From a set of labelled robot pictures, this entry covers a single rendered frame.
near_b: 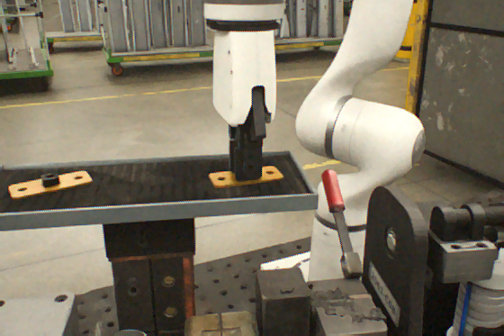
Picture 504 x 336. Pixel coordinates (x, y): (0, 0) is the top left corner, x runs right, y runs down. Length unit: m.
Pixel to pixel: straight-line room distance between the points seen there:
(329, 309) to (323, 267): 0.49
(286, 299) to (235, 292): 0.67
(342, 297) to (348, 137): 0.38
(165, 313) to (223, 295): 0.55
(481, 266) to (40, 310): 0.40
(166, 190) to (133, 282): 0.12
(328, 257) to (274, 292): 0.49
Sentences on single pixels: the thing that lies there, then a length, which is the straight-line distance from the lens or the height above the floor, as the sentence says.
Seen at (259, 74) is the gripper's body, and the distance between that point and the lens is 0.49.
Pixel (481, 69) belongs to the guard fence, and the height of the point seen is 0.82.
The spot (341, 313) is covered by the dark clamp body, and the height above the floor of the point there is 1.08.
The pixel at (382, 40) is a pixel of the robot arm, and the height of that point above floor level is 1.28.
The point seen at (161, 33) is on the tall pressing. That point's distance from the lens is 7.50.
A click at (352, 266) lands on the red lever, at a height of 1.09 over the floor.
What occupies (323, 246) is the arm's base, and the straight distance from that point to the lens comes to 0.96.
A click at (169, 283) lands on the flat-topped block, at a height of 1.05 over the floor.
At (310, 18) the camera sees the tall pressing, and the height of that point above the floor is 0.60.
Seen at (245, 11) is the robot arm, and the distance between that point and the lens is 0.48.
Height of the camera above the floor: 1.39
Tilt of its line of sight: 20 degrees down
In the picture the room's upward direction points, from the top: straight up
